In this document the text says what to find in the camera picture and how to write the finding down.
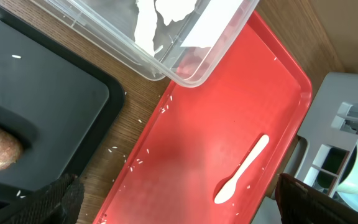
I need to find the grey dishwasher rack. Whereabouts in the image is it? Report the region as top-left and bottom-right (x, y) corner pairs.
(285, 72), (358, 209)

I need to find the white tissue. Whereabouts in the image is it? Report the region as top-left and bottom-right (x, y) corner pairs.
(134, 0), (245, 57)

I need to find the clear plastic bin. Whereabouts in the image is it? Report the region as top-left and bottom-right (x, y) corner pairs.
(33, 0), (258, 88)

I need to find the red serving tray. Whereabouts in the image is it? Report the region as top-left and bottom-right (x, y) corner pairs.
(95, 12), (313, 223)

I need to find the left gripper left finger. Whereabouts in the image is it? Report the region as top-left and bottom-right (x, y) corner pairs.
(0, 174), (85, 224)

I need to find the white plastic spoon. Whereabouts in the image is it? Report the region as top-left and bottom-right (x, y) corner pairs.
(214, 134), (270, 204)

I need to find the black plastic tray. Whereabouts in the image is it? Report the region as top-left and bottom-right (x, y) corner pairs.
(0, 6), (125, 210)

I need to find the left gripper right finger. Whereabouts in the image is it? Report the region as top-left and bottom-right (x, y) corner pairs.
(275, 174), (358, 224)

